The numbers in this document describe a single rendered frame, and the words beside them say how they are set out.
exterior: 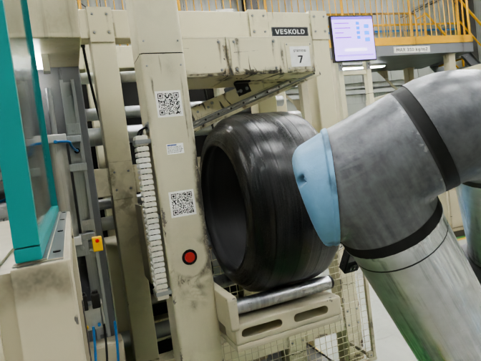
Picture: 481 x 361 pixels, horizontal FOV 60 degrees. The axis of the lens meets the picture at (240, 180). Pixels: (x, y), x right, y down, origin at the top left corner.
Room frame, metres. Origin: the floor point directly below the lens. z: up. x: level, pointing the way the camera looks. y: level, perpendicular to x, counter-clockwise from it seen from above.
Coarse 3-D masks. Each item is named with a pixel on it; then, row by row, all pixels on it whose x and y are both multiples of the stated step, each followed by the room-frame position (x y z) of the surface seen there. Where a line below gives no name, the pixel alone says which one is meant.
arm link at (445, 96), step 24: (456, 72) 0.41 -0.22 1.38; (480, 72) 0.41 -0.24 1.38; (432, 96) 0.39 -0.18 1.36; (456, 96) 0.38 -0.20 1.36; (480, 96) 0.38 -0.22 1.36; (432, 120) 0.38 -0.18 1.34; (456, 120) 0.38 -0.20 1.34; (480, 120) 0.38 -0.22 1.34; (456, 144) 0.38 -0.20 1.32; (480, 144) 0.38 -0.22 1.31; (480, 168) 0.39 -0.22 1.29; (456, 192) 0.59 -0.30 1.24; (480, 192) 0.50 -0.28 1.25; (480, 216) 0.57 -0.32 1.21; (480, 240) 0.66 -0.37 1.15; (480, 264) 0.79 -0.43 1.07
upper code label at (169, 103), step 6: (174, 90) 1.23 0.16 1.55; (156, 96) 1.21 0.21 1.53; (162, 96) 1.22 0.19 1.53; (168, 96) 1.22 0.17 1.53; (174, 96) 1.23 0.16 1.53; (180, 96) 1.24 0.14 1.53; (156, 102) 1.21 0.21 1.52; (162, 102) 1.21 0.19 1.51; (168, 102) 1.22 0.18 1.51; (174, 102) 1.23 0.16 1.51; (180, 102) 1.23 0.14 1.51; (162, 108) 1.21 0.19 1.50; (168, 108) 1.22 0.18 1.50; (174, 108) 1.23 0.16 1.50; (180, 108) 1.23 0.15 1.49; (162, 114) 1.21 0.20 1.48; (168, 114) 1.22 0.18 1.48; (174, 114) 1.23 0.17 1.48; (180, 114) 1.23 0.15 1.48
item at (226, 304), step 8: (216, 288) 1.25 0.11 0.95; (216, 296) 1.23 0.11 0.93; (224, 296) 1.17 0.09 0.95; (232, 296) 1.16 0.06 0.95; (216, 304) 1.24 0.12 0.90; (224, 304) 1.17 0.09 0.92; (232, 304) 1.14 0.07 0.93; (224, 312) 1.18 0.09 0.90; (232, 312) 1.14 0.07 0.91; (224, 320) 1.19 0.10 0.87; (232, 320) 1.14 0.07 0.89; (232, 328) 1.14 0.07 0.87
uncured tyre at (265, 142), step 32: (224, 128) 1.29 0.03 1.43; (256, 128) 1.22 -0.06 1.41; (288, 128) 1.24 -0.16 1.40; (224, 160) 1.61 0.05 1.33; (256, 160) 1.15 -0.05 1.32; (288, 160) 1.16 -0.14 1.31; (224, 192) 1.65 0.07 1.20; (256, 192) 1.13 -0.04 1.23; (288, 192) 1.13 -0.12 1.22; (224, 224) 1.62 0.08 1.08; (256, 224) 1.13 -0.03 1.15; (288, 224) 1.12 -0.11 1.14; (224, 256) 1.44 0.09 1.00; (256, 256) 1.16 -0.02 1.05; (288, 256) 1.15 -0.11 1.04; (320, 256) 1.21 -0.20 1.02; (256, 288) 1.26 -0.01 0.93
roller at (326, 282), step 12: (324, 276) 1.32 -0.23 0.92; (276, 288) 1.26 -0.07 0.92; (288, 288) 1.26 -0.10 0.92; (300, 288) 1.27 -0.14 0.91; (312, 288) 1.28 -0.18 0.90; (324, 288) 1.30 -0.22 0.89; (240, 300) 1.20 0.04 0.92; (252, 300) 1.21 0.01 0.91; (264, 300) 1.22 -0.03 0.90; (276, 300) 1.24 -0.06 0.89; (288, 300) 1.26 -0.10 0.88; (240, 312) 1.20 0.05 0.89
